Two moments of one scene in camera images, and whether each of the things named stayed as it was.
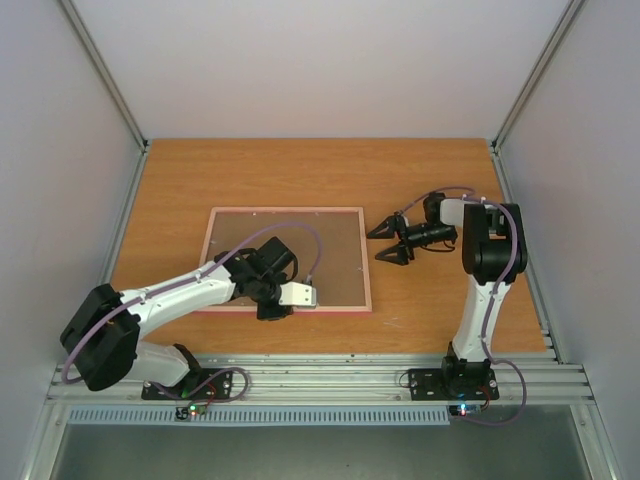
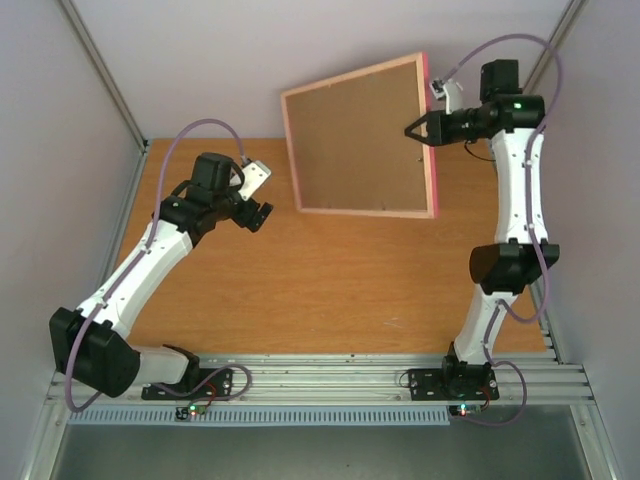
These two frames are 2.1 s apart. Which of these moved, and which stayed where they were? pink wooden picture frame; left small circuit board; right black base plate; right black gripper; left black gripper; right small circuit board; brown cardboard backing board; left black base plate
Moved: left black gripper; right black gripper; brown cardboard backing board; pink wooden picture frame
Stayed: right small circuit board; right black base plate; left black base plate; left small circuit board
